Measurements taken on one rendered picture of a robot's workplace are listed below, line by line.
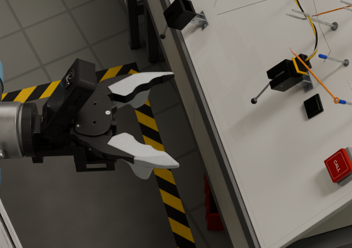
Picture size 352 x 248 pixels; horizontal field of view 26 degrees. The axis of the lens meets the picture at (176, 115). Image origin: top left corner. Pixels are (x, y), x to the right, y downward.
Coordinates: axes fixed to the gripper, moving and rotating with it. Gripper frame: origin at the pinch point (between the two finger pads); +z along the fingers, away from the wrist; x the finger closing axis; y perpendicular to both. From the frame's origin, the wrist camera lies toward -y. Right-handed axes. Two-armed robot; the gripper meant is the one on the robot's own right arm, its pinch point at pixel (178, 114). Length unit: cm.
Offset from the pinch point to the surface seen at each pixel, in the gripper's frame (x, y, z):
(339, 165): -21, 44, 32
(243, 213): -26, 69, 16
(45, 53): -144, 140, -45
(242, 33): -63, 49, 18
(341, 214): -29, 75, 39
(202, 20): -72, 54, 9
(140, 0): -146, 115, -7
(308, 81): -41, 43, 29
